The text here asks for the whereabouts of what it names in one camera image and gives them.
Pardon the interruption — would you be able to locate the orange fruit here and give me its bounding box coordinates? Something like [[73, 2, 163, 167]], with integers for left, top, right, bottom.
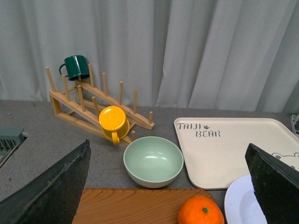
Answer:
[[178, 196, 225, 224]]

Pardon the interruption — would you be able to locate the beige bear tray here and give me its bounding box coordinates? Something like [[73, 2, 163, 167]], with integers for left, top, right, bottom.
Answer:
[[174, 118, 299, 189]]

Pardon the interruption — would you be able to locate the green plastic basket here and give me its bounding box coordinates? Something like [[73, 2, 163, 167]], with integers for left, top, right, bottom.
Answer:
[[0, 126, 27, 167]]

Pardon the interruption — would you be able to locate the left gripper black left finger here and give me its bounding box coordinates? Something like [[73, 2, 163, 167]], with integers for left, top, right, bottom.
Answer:
[[0, 140, 91, 224]]

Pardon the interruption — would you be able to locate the wooden cutting board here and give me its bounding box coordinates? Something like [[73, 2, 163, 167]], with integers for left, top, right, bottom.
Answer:
[[73, 188, 213, 224]]

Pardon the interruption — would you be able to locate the yellow mug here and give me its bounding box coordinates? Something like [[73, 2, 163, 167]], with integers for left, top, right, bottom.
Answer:
[[98, 106, 130, 144]]

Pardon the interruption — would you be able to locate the dark green mug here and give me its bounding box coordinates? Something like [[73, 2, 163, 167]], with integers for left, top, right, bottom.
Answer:
[[59, 55, 90, 81]]

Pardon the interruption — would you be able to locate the green bowl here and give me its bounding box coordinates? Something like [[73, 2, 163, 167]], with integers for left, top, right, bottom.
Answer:
[[123, 136, 184, 189]]

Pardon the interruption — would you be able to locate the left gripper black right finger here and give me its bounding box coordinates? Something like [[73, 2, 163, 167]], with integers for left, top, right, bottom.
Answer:
[[245, 143, 299, 224]]

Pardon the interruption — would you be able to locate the grey-green curtain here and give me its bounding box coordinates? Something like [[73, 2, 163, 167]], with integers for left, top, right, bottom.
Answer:
[[0, 0, 299, 113]]

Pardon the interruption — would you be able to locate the white wire cup rack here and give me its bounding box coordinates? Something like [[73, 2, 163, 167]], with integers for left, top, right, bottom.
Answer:
[[290, 114, 299, 137]]

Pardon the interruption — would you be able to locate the white ribbed plate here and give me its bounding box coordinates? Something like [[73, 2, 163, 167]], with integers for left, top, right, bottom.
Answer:
[[224, 175, 267, 224]]

